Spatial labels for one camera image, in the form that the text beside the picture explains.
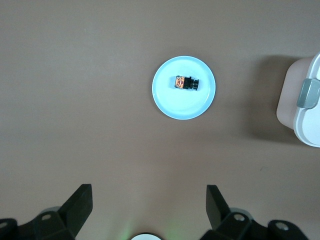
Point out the light blue round plate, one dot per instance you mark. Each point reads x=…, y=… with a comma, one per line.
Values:
x=183, y=105

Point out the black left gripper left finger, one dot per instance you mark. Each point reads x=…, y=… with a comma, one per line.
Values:
x=75, y=212

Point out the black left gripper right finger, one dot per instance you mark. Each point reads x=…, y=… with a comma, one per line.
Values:
x=220, y=215

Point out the white lidded box grey latches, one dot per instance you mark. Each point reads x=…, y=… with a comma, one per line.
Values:
x=307, y=120

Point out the small black orange bottle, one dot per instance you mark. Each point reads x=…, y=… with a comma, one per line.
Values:
x=183, y=83

